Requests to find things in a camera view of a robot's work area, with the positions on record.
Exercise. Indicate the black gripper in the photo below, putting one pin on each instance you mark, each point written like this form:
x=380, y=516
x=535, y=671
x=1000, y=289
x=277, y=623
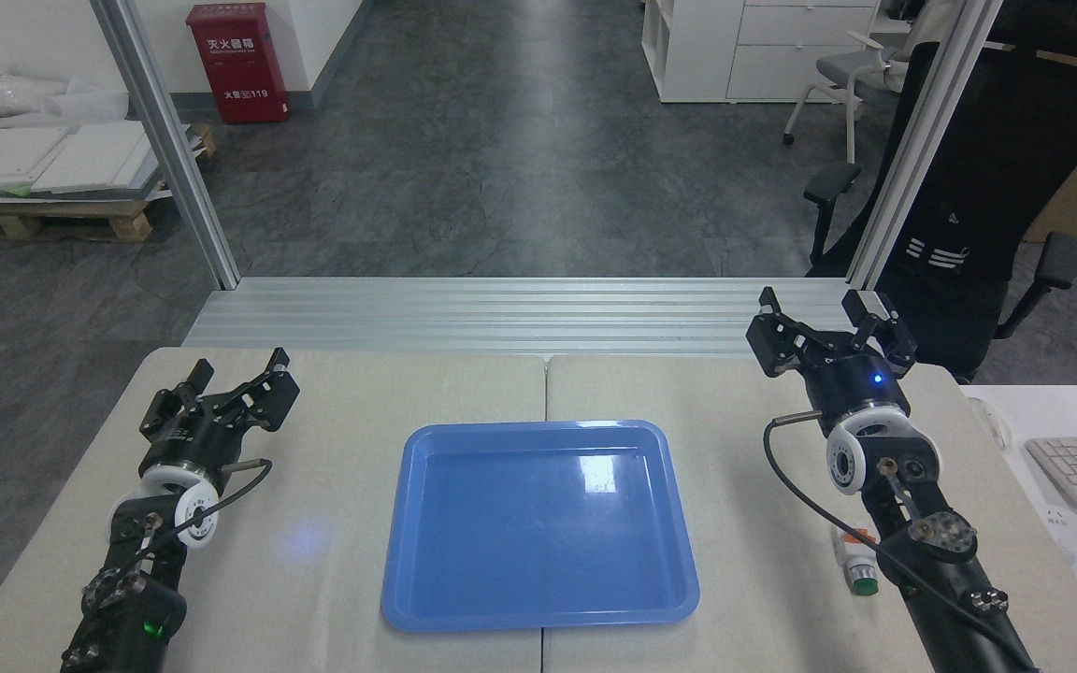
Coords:
x=861, y=383
x=197, y=439

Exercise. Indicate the green push button switch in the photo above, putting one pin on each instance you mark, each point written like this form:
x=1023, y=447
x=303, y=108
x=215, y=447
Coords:
x=861, y=572

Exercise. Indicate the blue plastic tray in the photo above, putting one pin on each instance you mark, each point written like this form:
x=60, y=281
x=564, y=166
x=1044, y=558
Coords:
x=538, y=533

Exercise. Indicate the black mesh office chair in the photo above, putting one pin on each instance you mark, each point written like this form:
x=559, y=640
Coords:
x=1006, y=168

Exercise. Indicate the wooden pallet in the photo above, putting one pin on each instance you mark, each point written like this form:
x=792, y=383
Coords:
x=62, y=217

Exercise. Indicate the grey white office chair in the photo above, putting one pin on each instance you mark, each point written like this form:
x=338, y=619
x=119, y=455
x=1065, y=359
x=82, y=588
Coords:
x=852, y=70

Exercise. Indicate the white foam boards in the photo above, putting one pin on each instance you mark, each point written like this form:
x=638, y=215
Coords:
x=52, y=159

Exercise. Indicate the white drawer cabinet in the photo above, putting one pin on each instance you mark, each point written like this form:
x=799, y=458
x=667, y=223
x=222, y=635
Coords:
x=697, y=47

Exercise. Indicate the red fire extinguisher box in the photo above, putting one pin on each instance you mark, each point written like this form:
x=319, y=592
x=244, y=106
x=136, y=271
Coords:
x=237, y=65

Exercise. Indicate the clear plastic wrapping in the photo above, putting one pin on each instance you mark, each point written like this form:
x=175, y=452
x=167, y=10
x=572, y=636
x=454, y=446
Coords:
x=15, y=93

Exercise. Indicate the silver aluminium post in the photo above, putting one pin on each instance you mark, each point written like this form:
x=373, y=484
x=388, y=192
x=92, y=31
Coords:
x=174, y=159
x=917, y=150

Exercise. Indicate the silver aluminium rail platform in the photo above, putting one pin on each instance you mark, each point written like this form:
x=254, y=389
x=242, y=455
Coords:
x=501, y=318

